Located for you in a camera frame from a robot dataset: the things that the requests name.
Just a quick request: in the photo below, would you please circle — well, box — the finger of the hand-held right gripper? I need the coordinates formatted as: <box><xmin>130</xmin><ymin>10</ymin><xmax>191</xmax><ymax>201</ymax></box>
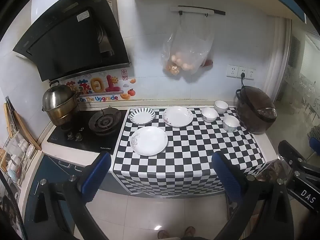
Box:
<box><xmin>309</xmin><ymin>137</ymin><xmax>320</xmax><ymax>161</ymax></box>
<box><xmin>278</xmin><ymin>140</ymin><xmax>307</xmax><ymax>168</ymax></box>

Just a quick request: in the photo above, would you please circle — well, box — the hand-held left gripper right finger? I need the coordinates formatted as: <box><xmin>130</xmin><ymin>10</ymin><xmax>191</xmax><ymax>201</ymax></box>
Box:
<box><xmin>212</xmin><ymin>151</ymin><xmax>294</xmax><ymax>240</ymax></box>

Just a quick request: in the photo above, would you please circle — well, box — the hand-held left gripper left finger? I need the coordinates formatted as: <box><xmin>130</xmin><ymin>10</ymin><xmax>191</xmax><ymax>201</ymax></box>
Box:
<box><xmin>25</xmin><ymin>152</ymin><xmax>112</xmax><ymax>240</ymax></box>

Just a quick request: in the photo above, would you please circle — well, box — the white bowl with blue rim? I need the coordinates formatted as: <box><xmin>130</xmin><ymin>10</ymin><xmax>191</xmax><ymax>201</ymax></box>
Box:
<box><xmin>222</xmin><ymin>115</ymin><xmax>240</xmax><ymax>132</ymax></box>

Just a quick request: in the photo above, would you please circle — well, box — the white bowl with dark pattern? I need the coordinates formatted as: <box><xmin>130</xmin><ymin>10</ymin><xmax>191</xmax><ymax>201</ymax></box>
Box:
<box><xmin>201</xmin><ymin>108</ymin><xmax>218</xmax><ymax>123</ymax></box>

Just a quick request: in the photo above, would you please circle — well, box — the white plate with floral print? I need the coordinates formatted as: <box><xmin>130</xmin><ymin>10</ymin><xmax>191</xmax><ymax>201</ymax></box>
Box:
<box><xmin>162</xmin><ymin>106</ymin><xmax>194</xmax><ymax>128</ymax></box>
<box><xmin>130</xmin><ymin>126</ymin><xmax>168</xmax><ymax>156</ymax></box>

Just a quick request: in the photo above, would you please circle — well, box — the white bowl with black rim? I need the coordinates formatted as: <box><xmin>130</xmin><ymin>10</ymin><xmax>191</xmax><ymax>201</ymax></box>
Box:
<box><xmin>214</xmin><ymin>100</ymin><xmax>229</xmax><ymax>115</ymax></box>

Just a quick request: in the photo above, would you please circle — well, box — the black striped white plate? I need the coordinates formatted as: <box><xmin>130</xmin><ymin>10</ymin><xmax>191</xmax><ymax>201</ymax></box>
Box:
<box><xmin>129</xmin><ymin>107</ymin><xmax>156</xmax><ymax>126</ymax></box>

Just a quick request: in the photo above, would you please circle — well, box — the black glass gas stove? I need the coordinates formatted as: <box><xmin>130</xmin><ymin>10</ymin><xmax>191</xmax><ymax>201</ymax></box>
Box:
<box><xmin>47</xmin><ymin>109</ymin><xmax>128</xmax><ymax>155</ymax></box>

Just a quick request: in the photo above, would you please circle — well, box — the black and white checkered cloth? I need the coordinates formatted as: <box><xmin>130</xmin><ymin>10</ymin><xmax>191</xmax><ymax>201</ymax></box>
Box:
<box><xmin>110</xmin><ymin>107</ymin><xmax>269</xmax><ymax>197</ymax></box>

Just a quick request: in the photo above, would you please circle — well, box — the blue kitchen cabinet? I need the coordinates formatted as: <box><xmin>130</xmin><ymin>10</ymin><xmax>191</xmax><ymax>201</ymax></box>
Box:
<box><xmin>24</xmin><ymin>154</ymin><xmax>100</xmax><ymax>240</ymax></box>

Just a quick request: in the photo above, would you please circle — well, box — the dark brown rice cooker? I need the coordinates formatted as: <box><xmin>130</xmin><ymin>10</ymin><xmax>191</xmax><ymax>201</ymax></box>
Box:
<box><xmin>236</xmin><ymin>86</ymin><xmax>277</xmax><ymax>134</ymax></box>

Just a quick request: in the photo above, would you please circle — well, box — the round gas stove burner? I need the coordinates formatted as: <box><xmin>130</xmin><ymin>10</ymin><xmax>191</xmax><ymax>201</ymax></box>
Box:
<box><xmin>89</xmin><ymin>107</ymin><xmax>123</xmax><ymax>136</ymax></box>

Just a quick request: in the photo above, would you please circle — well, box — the rack of kitchen containers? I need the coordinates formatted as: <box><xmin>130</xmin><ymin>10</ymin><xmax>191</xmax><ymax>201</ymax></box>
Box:
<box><xmin>0</xmin><ymin>131</ymin><xmax>38</xmax><ymax>193</ymax></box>

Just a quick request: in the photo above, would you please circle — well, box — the wooden cutting board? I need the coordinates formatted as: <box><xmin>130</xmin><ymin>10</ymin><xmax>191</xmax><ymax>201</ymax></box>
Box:
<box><xmin>4</xmin><ymin>96</ymin><xmax>18</xmax><ymax>140</ymax></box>
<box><xmin>13</xmin><ymin>110</ymin><xmax>42</xmax><ymax>151</ymax></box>

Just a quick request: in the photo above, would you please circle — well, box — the stainless steel steamer pot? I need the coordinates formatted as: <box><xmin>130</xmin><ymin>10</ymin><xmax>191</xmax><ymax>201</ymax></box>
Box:
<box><xmin>42</xmin><ymin>80</ymin><xmax>81</xmax><ymax>127</ymax></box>

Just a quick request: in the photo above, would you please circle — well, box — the orange snack packet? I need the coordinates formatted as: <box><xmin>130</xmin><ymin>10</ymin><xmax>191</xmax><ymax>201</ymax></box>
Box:
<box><xmin>166</xmin><ymin>61</ymin><xmax>180</xmax><ymax>75</ymax></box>

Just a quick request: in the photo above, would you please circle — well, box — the pile of brown eggs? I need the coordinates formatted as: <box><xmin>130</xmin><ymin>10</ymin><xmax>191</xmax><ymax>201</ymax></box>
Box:
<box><xmin>172</xmin><ymin>51</ymin><xmax>196</xmax><ymax>71</ymax></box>

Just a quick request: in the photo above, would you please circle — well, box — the clear plastic bag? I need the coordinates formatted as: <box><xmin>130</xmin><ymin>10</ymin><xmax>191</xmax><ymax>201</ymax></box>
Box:
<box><xmin>160</xmin><ymin>14</ymin><xmax>215</xmax><ymax>77</ymax></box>

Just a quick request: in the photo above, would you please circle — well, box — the black range hood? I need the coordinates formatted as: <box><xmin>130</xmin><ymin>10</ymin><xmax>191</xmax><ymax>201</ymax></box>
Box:
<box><xmin>12</xmin><ymin>0</ymin><xmax>130</xmax><ymax>82</ymax></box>

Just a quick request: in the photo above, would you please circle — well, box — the black power cord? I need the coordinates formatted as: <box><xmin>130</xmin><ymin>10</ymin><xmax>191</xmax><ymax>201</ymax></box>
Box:
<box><xmin>236</xmin><ymin>72</ymin><xmax>248</xmax><ymax>98</ymax></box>

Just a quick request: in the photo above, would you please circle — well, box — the colourful wall sticker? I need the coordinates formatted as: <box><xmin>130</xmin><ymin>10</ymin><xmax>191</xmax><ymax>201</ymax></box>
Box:
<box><xmin>65</xmin><ymin>70</ymin><xmax>137</xmax><ymax>103</ymax></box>

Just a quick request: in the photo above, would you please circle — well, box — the white door frame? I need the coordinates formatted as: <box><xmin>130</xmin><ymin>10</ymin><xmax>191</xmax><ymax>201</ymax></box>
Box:
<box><xmin>269</xmin><ymin>17</ymin><xmax>292</xmax><ymax>103</ymax></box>

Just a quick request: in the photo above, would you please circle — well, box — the white wall hook rail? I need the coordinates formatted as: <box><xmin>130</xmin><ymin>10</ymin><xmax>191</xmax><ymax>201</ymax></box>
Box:
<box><xmin>171</xmin><ymin>5</ymin><xmax>226</xmax><ymax>18</ymax></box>

